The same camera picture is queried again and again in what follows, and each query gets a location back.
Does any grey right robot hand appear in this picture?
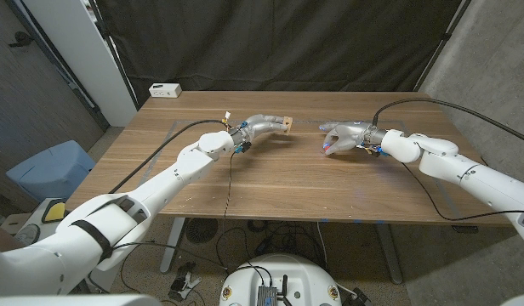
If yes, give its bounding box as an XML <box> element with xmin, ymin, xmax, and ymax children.
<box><xmin>319</xmin><ymin>121</ymin><xmax>386</xmax><ymax>156</ymax></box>

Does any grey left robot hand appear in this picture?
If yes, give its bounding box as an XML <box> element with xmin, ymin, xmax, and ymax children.
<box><xmin>232</xmin><ymin>113</ymin><xmax>288</xmax><ymax>145</ymax></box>

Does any grey tape outline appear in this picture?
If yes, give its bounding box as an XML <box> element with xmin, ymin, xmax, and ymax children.
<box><xmin>138</xmin><ymin>119</ymin><xmax>465</xmax><ymax>224</ymax></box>

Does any black backdrop curtain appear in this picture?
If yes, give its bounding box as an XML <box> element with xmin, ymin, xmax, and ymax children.
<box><xmin>94</xmin><ymin>0</ymin><xmax>474</xmax><ymax>105</ymax></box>

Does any white power strip box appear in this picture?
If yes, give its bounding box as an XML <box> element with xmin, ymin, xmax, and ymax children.
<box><xmin>148</xmin><ymin>82</ymin><xmax>183</xmax><ymax>99</ymax></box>

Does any white table leg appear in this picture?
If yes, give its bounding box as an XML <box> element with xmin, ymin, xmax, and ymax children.
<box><xmin>374</xmin><ymin>223</ymin><xmax>404</xmax><ymax>285</ymax></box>
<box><xmin>159</xmin><ymin>216</ymin><xmax>187</xmax><ymax>274</ymax></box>

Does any black round fan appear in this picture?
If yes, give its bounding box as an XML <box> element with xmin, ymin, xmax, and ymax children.
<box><xmin>185</xmin><ymin>218</ymin><xmax>219</xmax><ymax>245</ymax></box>

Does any black backdrop stand pole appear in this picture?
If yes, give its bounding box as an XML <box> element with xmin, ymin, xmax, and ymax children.
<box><xmin>413</xmin><ymin>0</ymin><xmax>474</xmax><ymax>92</ymax></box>
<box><xmin>87</xmin><ymin>0</ymin><xmax>140</xmax><ymax>111</ymax></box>

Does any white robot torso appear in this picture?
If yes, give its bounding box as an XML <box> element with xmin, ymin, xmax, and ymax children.
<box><xmin>219</xmin><ymin>253</ymin><xmax>343</xmax><ymax>306</ymax></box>

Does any black antenna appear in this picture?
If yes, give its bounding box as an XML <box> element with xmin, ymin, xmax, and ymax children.
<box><xmin>278</xmin><ymin>275</ymin><xmax>291</xmax><ymax>306</ymax></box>

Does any grey electronics box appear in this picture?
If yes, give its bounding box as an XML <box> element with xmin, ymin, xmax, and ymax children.
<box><xmin>256</xmin><ymin>285</ymin><xmax>279</xmax><ymax>306</ymax></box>

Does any white panel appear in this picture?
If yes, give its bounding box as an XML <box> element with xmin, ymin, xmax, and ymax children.
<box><xmin>21</xmin><ymin>0</ymin><xmax>138</xmax><ymax>128</ymax></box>

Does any light blue bin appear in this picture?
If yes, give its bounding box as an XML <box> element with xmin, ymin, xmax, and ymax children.
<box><xmin>5</xmin><ymin>139</ymin><xmax>97</xmax><ymax>203</ymax></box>

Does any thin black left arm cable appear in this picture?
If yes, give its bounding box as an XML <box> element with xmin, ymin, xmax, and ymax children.
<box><xmin>111</xmin><ymin>150</ymin><xmax>238</xmax><ymax>273</ymax></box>

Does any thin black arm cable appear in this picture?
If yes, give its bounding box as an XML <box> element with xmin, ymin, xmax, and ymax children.
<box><xmin>111</xmin><ymin>150</ymin><xmax>238</xmax><ymax>273</ymax></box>
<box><xmin>402</xmin><ymin>161</ymin><xmax>524</xmax><ymax>222</ymax></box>

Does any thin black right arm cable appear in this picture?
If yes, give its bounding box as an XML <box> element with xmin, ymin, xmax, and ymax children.
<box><xmin>402</xmin><ymin>161</ymin><xmax>524</xmax><ymax>222</ymax></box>

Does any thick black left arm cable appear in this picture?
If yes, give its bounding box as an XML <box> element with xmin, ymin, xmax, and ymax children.
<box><xmin>107</xmin><ymin>119</ymin><xmax>228</xmax><ymax>196</ymax></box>

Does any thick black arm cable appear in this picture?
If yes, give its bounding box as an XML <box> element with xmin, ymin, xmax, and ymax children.
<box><xmin>107</xmin><ymin>119</ymin><xmax>228</xmax><ymax>196</ymax></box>
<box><xmin>371</xmin><ymin>98</ymin><xmax>524</xmax><ymax>147</ymax></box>

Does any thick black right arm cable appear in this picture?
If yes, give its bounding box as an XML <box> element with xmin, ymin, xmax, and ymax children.
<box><xmin>371</xmin><ymin>98</ymin><xmax>524</xmax><ymax>147</ymax></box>

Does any white floor cable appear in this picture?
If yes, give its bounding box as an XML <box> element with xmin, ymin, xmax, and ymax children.
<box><xmin>316</xmin><ymin>220</ymin><xmax>330</xmax><ymax>268</ymax></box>

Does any tangle of black floor cables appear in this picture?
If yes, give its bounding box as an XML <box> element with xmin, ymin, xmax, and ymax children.
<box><xmin>214</xmin><ymin>218</ymin><xmax>327</xmax><ymax>273</ymax></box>

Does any black door handle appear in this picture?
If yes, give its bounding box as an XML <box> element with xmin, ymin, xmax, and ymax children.
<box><xmin>7</xmin><ymin>31</ymin><xmax>35</xmax><ymax>48</ymax></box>

